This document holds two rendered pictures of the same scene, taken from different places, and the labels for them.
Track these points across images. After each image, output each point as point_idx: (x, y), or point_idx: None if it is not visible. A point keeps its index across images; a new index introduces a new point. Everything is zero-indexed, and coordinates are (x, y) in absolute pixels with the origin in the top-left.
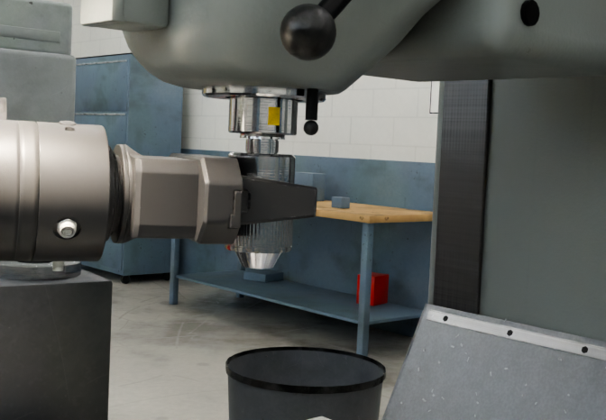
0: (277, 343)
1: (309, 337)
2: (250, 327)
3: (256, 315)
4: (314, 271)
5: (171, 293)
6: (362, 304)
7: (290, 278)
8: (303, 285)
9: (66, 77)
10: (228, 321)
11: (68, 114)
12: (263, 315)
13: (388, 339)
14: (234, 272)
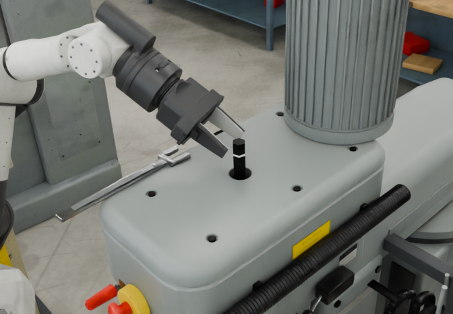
0: (218, 39)
1: (237, 29)
2: (200, 23)
3: (202, 9)
4: None
5: None
6: (268, 18)
7: None
8: None
9: None
10: (186, 18)
11: None
12: (207, 8)
13: (284, 25)
14: None
